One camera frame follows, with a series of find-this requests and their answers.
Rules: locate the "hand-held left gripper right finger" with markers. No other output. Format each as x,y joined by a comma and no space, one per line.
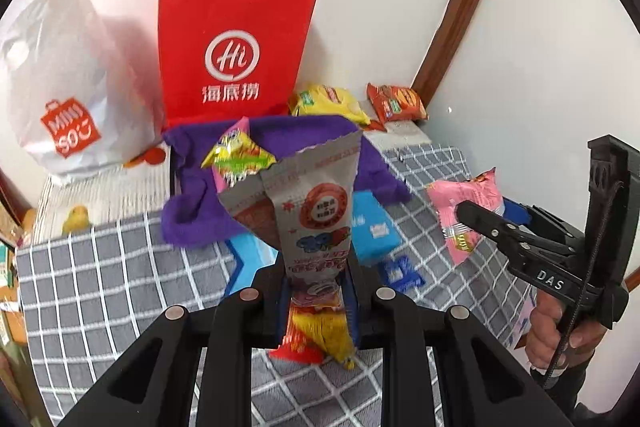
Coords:
362,312

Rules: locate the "purple towel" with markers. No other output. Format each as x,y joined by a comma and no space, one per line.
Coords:
190,207

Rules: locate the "blue tissue pack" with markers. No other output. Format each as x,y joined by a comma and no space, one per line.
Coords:
372,227

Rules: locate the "red paper bag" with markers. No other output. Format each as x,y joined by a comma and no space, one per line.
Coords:
235,22

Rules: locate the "white plastic shopping bag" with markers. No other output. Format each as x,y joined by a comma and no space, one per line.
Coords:
65,72

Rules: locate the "pink silver-striped snack packet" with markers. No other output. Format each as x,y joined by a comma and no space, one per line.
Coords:
465,197

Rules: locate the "long pink snack packet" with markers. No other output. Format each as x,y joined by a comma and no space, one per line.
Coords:
310,207

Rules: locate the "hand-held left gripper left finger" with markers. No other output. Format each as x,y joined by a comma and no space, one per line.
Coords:
267,307

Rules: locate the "grey checked tablecloth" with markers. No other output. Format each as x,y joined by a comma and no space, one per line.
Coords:
100,267

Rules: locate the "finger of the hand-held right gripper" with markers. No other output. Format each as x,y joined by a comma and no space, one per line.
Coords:
515,213
492,227

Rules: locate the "yellow pink triangle snack packet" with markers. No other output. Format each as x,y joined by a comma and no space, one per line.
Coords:
235,154

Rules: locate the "white printed cloth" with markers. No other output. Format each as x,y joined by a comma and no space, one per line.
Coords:
115,192

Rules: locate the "red and white snack packet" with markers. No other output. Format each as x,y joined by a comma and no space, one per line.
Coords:
295,352

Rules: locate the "orange chip bag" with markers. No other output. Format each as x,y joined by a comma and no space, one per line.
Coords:
397,103

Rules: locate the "person's right hand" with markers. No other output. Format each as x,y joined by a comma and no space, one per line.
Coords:
545,337

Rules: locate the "small blue packet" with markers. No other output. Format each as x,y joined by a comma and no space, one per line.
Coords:
400,274

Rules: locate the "yellow duck toy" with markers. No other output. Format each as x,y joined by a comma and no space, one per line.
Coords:
76,221

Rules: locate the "yellow chip bag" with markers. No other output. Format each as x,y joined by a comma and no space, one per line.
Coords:
325,102

